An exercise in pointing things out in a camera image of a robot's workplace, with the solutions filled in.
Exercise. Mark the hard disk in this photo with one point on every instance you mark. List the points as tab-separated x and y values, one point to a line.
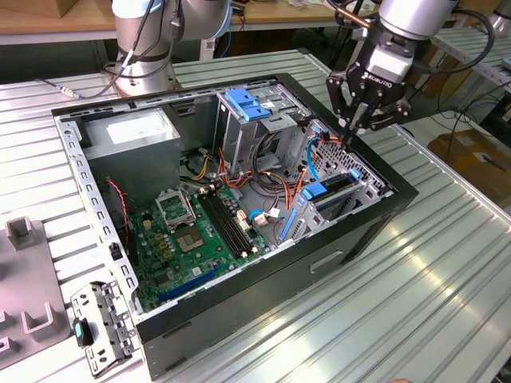
317	190

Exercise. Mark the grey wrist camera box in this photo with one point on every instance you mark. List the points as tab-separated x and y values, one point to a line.
389	64

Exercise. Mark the black blue latch clip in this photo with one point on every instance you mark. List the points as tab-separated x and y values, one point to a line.
84	333

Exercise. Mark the small metal slat table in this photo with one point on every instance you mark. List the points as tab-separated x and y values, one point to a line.
459	48

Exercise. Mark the metal disk bay cage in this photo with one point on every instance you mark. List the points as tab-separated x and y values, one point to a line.
303	215

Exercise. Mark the blue expansion slot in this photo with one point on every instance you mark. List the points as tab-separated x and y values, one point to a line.
191	282

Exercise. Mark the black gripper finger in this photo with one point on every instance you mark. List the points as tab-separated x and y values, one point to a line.
389	113
341	95

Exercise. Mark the black RAM slots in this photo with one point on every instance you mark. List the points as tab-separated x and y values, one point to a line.
225	223

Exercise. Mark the metal optical drive cage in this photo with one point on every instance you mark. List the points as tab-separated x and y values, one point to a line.
235	135

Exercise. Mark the black open PC case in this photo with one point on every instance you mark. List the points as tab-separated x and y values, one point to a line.
239	303

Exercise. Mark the grey Dell power supply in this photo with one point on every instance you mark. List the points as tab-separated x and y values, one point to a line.
131	159

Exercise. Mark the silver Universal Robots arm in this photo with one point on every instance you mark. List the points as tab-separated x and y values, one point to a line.
139	40

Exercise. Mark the large cardboard box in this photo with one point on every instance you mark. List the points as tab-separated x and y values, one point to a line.
471	159

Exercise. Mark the CPU socket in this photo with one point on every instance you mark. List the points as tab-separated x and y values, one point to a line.
189	240

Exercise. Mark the grey parts rack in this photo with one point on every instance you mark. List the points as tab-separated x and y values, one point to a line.
24	275

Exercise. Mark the long wooden desk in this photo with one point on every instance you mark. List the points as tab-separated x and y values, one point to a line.
60	26

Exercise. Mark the green motherboard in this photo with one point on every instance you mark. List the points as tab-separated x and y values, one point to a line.
207	263

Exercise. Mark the metal expansion slot retainer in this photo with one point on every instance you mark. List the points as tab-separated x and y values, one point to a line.
116	319

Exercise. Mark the blue plastic bay latch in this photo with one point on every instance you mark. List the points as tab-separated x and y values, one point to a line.
243	105

